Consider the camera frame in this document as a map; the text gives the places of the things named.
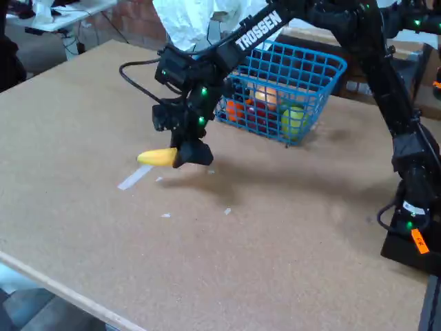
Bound pale peach round toy fruit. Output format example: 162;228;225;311
254;86;279;112

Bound black toy grapes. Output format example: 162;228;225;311
224;78;252;101

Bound black bulky object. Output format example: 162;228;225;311
0;0;28;93

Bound blue wire basket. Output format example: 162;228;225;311
214;39;348;147

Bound orange toy fruit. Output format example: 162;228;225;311
225;100;247;123

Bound white desk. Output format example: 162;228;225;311
5;0;119;61

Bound orange label tag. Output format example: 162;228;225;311
410;228;431;256

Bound looped black camera cable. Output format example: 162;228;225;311
119;57;183;104

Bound white cloth on desk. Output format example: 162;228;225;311
32;0;55;24

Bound dark red toy fruit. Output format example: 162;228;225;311
245;103;280;134

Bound yellow toy banana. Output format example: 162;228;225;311
136;148;178;168

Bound dark grey table frame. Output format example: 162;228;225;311
418;274;441;331

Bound long white tape strip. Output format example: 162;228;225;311
117;164;154;191

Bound wooden bench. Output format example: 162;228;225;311
275;26;433;60

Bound round green toy fruit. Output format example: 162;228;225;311
280;106;309;141

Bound white crumpled sheet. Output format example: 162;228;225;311
152;0;273;57

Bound small black camera box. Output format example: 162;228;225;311
152;103;183;133

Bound black base cable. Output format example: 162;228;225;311
376;199;402;232

